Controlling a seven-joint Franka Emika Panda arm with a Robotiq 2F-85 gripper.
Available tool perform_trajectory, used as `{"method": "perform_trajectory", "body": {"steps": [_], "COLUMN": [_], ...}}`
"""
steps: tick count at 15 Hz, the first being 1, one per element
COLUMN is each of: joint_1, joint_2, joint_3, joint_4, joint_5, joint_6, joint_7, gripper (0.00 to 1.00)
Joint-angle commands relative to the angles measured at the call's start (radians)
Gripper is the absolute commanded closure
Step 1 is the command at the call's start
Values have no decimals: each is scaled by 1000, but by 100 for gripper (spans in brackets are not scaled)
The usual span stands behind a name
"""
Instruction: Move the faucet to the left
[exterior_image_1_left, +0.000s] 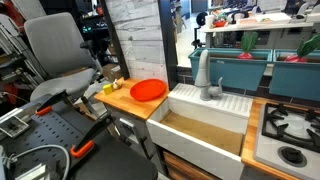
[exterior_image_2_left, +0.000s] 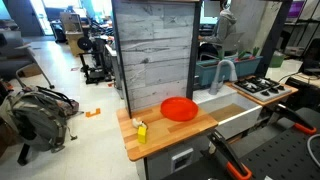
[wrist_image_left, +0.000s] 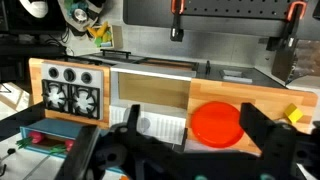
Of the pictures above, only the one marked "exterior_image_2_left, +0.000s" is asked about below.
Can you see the grey kitchen faucet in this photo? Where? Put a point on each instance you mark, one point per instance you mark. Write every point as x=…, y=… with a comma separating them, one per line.
x=216, y=81

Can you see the red plastic plate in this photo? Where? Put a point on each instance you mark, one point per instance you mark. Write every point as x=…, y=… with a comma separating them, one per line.
x=179, y=109

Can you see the small white toy object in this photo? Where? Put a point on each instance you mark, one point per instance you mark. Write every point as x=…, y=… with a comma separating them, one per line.
x=136, y=123

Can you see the wooden countertop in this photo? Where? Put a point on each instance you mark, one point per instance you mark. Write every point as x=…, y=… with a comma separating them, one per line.
x=160, y=133

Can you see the yellow block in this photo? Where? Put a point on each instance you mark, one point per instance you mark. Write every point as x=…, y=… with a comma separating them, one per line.
x=142, y=135

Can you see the teal planter box with plants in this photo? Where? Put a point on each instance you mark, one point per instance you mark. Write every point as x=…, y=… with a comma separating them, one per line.
x=206, y=71

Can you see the grey cabinet with drawer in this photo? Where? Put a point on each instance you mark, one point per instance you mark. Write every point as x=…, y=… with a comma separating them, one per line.
x=173, y=158

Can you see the black equipment stand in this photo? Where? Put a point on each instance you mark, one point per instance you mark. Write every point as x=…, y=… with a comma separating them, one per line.
x=93, y=60

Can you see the white sink basin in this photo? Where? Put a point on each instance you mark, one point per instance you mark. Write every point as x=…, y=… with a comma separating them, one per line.
x=233, y=116

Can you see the person in grey hoodie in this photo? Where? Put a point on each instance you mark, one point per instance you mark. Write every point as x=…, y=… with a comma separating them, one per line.
x=225, y=28

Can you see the grey toy stove top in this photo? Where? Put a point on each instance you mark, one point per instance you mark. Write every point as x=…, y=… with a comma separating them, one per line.
x=261, y=88

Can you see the beige cabinet cart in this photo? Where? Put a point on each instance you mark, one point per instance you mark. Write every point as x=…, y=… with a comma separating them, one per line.
x=73, y=31

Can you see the green bin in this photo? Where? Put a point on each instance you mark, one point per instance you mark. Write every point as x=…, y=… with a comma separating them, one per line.
x=276, y=60

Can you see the grey backpack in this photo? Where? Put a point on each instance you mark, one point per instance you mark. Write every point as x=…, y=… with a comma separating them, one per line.
x=40, y=120

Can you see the wooden stove counter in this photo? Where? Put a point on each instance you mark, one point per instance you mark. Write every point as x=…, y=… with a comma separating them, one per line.
x=290, y=90

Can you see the black perforated table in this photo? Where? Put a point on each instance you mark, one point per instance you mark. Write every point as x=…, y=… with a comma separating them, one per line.
x=283, y=156

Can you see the grey office chair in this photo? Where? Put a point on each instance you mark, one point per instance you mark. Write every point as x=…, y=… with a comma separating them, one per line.
x=20, y=60

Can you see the purple monitor screen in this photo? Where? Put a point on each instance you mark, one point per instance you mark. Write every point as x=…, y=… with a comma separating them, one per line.
x=296, y=8

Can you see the grey wood wall panel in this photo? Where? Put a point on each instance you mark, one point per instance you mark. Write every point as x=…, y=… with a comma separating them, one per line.
x=155, y=53

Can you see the orange floor bracket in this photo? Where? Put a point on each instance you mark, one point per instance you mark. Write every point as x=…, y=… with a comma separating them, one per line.
x=93, y=113

